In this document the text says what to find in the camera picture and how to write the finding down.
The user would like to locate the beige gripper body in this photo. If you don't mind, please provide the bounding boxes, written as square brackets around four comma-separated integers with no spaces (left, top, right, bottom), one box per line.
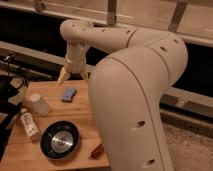
[64,43,89,73]

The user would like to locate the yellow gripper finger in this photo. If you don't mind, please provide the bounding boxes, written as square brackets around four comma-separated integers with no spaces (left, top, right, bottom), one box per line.
[57,67,71,86]
[80,70,89,81]

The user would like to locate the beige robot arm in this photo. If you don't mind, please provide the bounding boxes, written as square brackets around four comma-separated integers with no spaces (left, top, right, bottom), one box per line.
[58,19,188,171]

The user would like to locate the wooden board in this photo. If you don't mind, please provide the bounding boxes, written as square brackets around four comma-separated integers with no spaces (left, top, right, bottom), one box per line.
[0,80,109,171]

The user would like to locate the black bag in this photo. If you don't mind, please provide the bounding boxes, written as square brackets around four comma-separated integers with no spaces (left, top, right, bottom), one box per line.
[0,75,20,160]

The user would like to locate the small white labelled bottle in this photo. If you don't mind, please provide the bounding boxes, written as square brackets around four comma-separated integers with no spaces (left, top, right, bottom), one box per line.
[20,108,40,141]

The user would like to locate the black bowl with metal centre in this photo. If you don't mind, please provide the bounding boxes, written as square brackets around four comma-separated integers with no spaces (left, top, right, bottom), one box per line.
[40,121,80,160]

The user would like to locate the black cables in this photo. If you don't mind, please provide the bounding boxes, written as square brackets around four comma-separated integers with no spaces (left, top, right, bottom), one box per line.
[0,53,51,88]

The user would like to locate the metal rail with brackets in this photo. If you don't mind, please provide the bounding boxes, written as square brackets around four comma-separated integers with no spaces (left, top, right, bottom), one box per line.
[0,0,213,41]

